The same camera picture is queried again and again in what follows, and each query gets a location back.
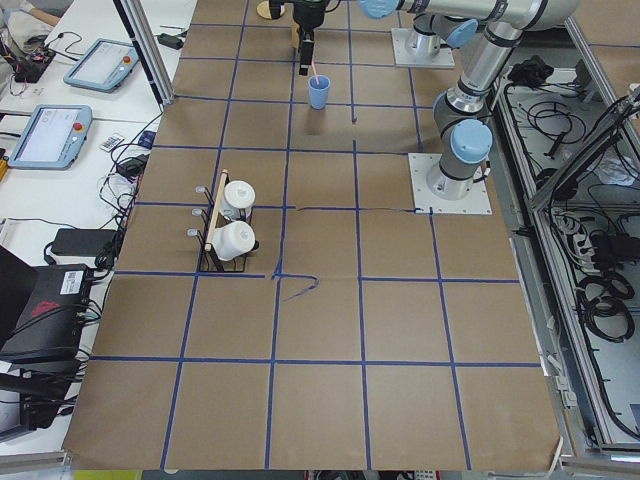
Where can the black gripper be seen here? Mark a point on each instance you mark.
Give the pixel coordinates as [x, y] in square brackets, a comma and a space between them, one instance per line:
[306, 15]

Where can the light blue plastic cup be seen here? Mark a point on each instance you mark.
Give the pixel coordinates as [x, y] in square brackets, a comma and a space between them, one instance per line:
[318, 91]

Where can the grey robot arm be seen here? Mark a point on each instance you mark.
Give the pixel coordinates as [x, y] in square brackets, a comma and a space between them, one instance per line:
[466, 140]
[454, 30]

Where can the round wooden cup stand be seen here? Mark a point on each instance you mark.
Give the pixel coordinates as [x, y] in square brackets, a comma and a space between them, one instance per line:
[270, 9]

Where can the small black adapter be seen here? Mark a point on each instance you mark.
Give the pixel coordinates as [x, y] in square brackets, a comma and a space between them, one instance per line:
[170, 41]

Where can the wooden dowel rod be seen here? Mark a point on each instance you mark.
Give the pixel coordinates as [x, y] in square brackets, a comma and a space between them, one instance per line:
[213, 217]

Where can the white mug right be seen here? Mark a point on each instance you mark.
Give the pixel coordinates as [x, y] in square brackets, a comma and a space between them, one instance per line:
[238, 200]

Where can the white mug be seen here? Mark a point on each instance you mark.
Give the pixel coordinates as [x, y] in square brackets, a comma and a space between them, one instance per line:
[238, 200]
[233, 240]

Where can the small blue plaid object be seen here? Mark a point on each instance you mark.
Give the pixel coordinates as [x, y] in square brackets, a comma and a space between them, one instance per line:
[146, 139]

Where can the white mug left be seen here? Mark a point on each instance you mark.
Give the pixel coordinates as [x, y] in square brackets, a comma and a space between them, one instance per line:
[233, 240]

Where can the blue teach pendant far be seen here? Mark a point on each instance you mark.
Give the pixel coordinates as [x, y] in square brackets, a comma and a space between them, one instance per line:
[103, 67]

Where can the blue teach pendant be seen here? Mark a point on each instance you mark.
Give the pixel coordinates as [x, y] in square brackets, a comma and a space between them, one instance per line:
[103, 67]
[53, 137]

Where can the colourful remote control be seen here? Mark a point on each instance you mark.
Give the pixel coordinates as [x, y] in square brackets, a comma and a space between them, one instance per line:
[112, 141]

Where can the blue teach pendant near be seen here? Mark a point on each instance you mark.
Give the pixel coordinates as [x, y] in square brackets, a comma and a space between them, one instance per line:
[53, 137]

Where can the black power adapter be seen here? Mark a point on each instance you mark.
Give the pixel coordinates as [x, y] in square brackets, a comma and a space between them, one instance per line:
[79, 243]

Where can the black box device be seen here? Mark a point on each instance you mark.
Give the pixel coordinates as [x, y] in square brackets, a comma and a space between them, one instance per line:
[41, 314]

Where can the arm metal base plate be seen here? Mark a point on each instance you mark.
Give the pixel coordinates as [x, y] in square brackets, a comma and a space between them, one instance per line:
[412, 49]
[435, 193]

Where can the aluminium frame post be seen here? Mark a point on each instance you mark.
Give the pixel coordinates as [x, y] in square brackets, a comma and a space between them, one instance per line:
[135, 22]

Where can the black wire mug rack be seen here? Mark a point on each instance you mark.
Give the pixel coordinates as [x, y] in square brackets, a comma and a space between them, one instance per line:
[208, 261]

